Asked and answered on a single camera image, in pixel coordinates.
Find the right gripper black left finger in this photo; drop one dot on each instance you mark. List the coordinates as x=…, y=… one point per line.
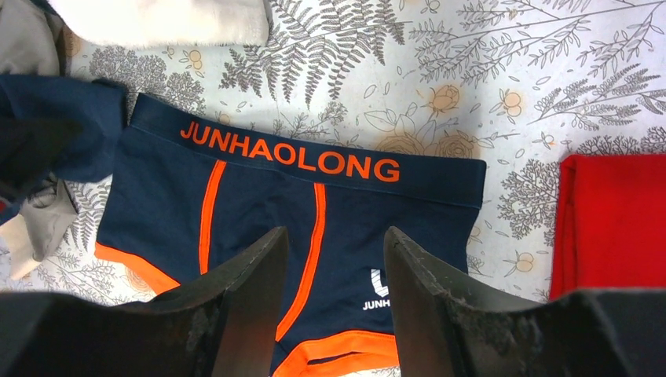
x=222, y=324

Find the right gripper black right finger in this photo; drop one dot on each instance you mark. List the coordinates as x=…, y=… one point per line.
x=447, y=323

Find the navy underwear orange trim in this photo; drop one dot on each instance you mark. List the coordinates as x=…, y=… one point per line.
x=188, y=194

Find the red folded cloth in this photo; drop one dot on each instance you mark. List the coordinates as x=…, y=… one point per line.
x=610, y=223

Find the plain navy garment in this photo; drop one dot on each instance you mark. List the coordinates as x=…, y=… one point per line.
x=56, y=125

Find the floral bed sheet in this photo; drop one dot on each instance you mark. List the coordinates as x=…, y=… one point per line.
x=519, y=84

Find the black white checkered pillow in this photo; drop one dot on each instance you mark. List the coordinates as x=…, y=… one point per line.
x=151, y=24

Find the grey garment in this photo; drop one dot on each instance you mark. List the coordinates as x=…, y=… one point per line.
x=29, y=37

